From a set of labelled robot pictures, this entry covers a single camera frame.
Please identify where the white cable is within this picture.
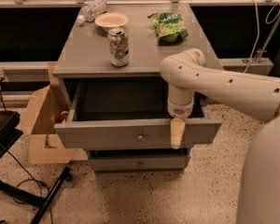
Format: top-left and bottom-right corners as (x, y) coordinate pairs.
(242, 0), (280, 76)

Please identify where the crumpled soda can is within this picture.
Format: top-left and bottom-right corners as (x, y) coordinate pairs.
(108, 27), (129, 67)

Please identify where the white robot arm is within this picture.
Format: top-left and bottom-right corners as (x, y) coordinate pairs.
(160, 49), (280, 224)

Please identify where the beige paper bowl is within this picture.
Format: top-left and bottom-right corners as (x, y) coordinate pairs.
(94, 12), (129, 32)

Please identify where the grey drawer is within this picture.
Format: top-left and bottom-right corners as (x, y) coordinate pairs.
(89, 155), (189, 172)
(53, 79), (223, 151)

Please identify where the black stand frame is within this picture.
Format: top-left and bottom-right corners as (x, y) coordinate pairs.
(0, 110), (72, 224)

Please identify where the grey drawer cabinet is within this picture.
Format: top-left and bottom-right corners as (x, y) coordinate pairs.
(53, 4), (221, 159)

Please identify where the grey top drawer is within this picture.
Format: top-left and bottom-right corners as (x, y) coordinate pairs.
(53, 79), (223, 151)

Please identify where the metal railing post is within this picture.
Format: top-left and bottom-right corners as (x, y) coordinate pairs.
(245, 0), (280, 69)

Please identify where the cardboard box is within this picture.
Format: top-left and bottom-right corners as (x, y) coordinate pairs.
(20, 63), (79, 164)

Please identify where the black floor cable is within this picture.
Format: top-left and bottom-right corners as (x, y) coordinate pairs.
(6, 149), (54, 224)

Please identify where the grey bottom drawer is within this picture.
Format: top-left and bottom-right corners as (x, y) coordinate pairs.
(89, 155), (189, 172)

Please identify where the clear plastic water bottle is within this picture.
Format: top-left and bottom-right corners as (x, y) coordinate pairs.
(77, 0), (107, 24)

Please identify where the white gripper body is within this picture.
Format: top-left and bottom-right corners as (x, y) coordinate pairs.
(167, 85), (194, 119)

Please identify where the green chip bag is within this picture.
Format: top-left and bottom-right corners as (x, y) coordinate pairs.
(147, 12), (189, 43)

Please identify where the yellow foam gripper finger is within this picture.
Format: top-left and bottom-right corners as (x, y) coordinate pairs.
(170, 118), (185, 149)

